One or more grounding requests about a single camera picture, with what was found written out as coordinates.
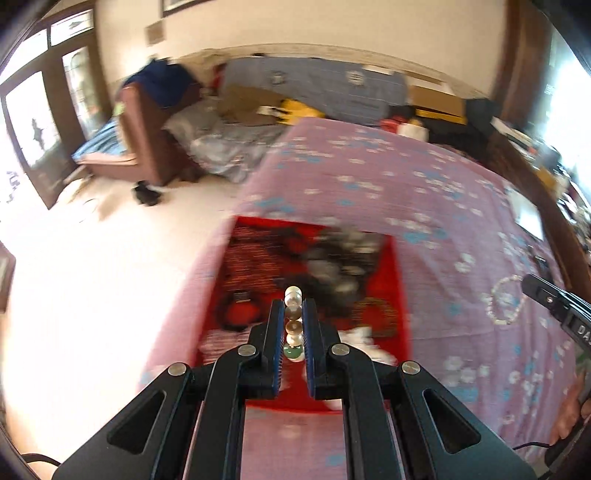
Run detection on olive brown jacket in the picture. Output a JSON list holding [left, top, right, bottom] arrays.
[[217, 85, 288, 128]]

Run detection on red polka dot scrunchie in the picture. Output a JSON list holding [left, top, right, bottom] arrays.
[[226, 227, 296, 296]]

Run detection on black cable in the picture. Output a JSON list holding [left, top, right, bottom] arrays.
[[18, 453, 62, 466]]

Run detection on red plaid scrunchie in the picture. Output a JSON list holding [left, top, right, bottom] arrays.
[[201, 330, 251, 360]]

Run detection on black hair tie with pearls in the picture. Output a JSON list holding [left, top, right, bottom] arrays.
[[218, 291, 262, 332]]

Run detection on blue clothes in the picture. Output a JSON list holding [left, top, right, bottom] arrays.
[[127, 60, 205, 94]]

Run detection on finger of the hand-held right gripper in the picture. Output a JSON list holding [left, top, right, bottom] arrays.
[[522, 273, 591, 324]]

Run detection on white papers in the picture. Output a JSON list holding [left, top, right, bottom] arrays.
[[508, 187, 546, 241]]

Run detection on yellow box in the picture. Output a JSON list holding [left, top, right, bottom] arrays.
[[414, 108, 465, 126]]

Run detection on wooden glass door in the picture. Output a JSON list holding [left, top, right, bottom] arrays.
[[0, 9, 108, 209]]

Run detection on yellow packet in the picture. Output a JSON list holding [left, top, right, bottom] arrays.
[[281, 99, 325, 121]]

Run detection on blue checkered quilt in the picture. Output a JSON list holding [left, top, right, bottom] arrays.
[[222, 58, 410, 126]]

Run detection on white polka dot scrunchie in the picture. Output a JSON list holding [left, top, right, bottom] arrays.
[[336, 325, 399, 366]]

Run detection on brown sofa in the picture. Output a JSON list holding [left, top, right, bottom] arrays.
[[115, 85, 195, 186]]

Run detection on brown cardboard box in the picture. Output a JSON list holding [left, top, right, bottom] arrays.
[[409, 85, 465, 118]]

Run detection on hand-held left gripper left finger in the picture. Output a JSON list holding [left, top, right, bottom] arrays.
[[53, 299, 284, 480]]

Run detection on picture frame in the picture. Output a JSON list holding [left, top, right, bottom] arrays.
[[161, 0, 209, 18]]

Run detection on wooden desk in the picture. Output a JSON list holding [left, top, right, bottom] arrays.
[[485, 119, 591, 289]]

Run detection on black clothes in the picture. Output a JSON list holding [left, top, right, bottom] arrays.
[[383, 99, 491, 158]]

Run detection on grey pillow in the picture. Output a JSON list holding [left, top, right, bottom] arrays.
[[164, 99, 288, 184]]

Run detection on large bead pearl bracelet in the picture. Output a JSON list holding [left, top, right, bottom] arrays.
[[283, 286, 306, 363]]

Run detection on grey sheer scrunchie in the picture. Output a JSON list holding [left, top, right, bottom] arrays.
[[305, 226, 385, 311]]

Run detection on blue seat cushion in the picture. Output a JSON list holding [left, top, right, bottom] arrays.
[[74, 117, 140, 165]]

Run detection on red cardboard box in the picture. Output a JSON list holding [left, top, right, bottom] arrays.
[[198, 216, 411, 414]]

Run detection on person's right hand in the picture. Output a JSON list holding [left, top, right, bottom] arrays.
[[556, 382, 587, 442]]

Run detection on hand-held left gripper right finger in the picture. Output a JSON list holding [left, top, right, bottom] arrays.
[[302, 298, 539, 480]]

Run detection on black shoes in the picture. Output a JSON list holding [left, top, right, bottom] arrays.
[[133, 182, 161, 207]]

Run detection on small white pearl bracelet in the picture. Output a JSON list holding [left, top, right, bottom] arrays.
[[482, 274, 528, 327]]

